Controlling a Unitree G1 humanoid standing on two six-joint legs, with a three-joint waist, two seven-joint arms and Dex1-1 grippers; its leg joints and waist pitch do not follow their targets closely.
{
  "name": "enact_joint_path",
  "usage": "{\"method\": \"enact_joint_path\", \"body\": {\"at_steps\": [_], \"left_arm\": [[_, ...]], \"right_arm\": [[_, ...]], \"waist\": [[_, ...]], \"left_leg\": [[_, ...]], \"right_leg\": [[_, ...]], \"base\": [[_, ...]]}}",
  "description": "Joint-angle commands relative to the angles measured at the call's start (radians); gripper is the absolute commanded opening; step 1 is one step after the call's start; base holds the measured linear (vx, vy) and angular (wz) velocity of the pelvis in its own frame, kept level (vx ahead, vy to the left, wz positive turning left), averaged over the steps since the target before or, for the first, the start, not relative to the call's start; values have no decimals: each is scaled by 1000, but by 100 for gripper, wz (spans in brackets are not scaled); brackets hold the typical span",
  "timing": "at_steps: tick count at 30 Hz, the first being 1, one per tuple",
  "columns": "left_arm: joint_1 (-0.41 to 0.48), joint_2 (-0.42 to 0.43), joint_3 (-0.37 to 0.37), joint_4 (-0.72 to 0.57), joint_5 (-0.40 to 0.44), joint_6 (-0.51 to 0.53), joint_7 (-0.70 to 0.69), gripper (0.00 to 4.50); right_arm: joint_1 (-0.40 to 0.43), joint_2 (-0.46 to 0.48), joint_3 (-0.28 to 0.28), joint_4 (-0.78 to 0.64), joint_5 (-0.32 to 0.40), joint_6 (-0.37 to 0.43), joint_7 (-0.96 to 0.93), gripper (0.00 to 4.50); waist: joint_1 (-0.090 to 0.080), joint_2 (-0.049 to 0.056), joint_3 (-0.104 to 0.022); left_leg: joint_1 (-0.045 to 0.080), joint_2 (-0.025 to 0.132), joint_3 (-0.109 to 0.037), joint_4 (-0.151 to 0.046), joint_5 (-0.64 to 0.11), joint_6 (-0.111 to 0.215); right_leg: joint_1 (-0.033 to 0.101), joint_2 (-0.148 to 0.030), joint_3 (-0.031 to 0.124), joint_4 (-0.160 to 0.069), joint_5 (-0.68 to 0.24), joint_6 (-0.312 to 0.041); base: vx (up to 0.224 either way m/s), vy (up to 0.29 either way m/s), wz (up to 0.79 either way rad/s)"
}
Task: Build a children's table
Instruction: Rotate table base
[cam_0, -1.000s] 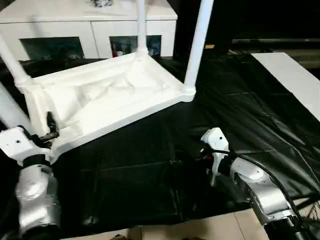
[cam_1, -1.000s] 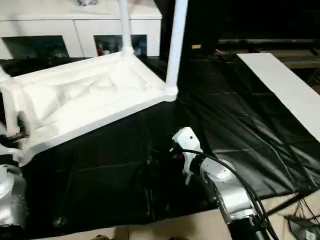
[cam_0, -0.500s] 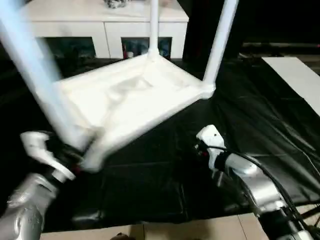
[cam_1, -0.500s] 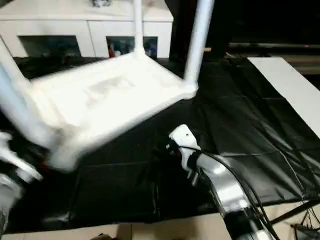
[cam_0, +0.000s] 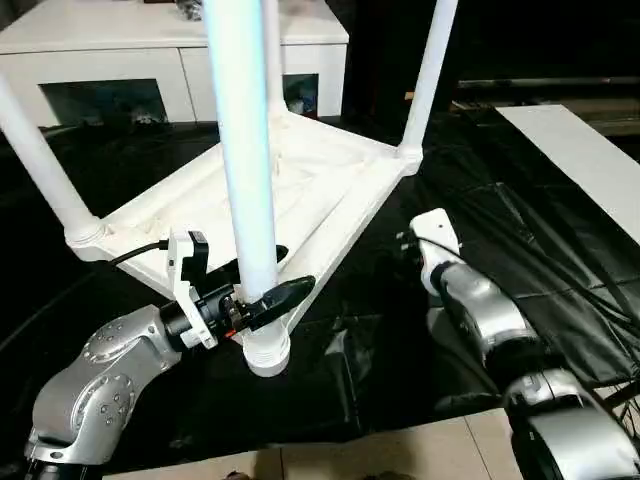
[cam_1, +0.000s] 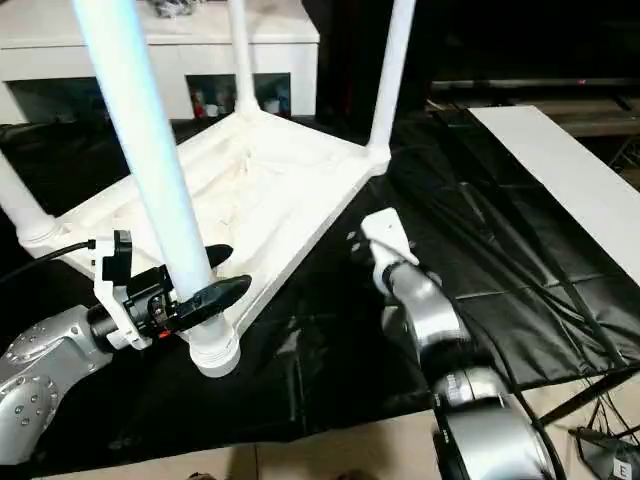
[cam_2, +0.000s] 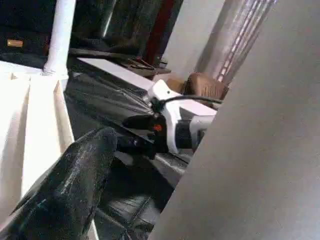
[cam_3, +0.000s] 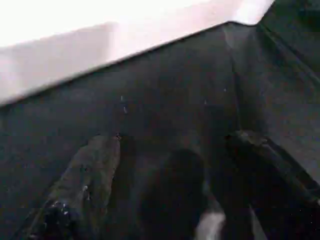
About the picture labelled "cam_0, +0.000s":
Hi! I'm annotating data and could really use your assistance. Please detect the white plastic table leg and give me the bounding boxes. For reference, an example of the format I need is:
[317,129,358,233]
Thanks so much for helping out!
[260,0,287,119]
[0,73,109,251]
[201,0,292,364]
[399,0,460,166]

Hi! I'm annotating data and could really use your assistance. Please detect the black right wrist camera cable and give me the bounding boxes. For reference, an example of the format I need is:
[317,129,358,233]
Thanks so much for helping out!
[417,237,464,254]

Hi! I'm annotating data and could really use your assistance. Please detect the white cabinet with glass doors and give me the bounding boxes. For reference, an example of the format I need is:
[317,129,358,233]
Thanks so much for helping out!
[0,0,350,130]

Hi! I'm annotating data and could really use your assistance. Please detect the white plastic table top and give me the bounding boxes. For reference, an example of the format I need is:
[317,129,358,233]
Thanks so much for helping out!
[64,112,424,379]

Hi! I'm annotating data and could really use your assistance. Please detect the black mat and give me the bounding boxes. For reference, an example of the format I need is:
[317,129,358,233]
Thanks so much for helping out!
[0,99,640,454]

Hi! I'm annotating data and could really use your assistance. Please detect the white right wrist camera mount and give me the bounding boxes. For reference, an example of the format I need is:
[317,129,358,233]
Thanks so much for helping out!
[408,208,462,296]

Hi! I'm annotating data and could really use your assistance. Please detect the tangled black floor cables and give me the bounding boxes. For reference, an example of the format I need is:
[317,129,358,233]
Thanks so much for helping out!
[594,379,640,431]

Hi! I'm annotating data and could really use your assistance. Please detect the white sheet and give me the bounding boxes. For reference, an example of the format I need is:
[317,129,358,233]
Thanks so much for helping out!
[494,103,640,241]

